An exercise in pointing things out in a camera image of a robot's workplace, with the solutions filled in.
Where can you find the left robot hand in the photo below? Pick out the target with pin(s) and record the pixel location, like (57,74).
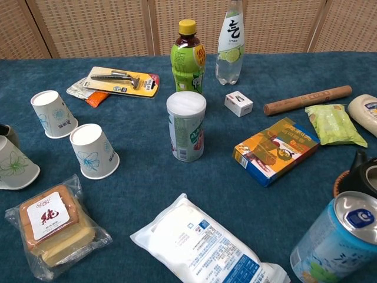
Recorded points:
(7,131)

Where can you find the green flower paper cup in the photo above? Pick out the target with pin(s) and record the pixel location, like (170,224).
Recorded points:
(14,168)

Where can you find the blue flower paper cup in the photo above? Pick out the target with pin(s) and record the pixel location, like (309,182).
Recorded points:
(54,118)
(94,156)

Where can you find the silver foil packet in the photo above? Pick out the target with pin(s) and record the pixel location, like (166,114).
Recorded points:
(76,90)

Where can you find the wrapped sponge cake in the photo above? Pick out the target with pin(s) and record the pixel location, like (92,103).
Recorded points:
(53,224)

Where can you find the razor on yellow card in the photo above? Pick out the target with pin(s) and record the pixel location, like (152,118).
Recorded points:
(141,85)

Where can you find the wooden lattice folding screen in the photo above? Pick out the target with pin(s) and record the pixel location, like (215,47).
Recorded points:
(103,26)

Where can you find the blue table cloth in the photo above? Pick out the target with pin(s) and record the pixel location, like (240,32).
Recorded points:
(141,182)

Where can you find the white lid snack canister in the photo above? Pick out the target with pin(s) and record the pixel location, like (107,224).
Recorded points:
(185,129)

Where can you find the green tea bottle yellow cap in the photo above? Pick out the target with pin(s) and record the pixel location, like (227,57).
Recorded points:
(185,65)

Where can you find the white powder bag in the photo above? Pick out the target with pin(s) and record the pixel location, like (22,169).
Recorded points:
(200,241)

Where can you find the small white box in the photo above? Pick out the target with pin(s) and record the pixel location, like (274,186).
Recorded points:
(238,104)

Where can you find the clear lime soda bottle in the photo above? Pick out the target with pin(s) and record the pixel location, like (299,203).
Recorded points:
(231,35)

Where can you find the orange and blue carton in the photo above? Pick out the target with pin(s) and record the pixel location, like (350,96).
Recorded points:
(277,150)

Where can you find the wooden rolling pin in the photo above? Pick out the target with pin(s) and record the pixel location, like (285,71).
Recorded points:
(306,100)

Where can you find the green snack packet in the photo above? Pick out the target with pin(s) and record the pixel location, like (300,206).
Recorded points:
(332,125)

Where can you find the brown woven coaster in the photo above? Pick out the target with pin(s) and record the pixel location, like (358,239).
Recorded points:
(338,182)

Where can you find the blue drink can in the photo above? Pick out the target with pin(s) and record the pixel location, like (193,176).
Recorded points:
(335,241)

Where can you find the black teapot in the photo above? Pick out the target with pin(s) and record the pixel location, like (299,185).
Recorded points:
(357,177)

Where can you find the cream mayonnaise bottle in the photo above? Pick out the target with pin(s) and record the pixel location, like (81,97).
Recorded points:
(363,110)

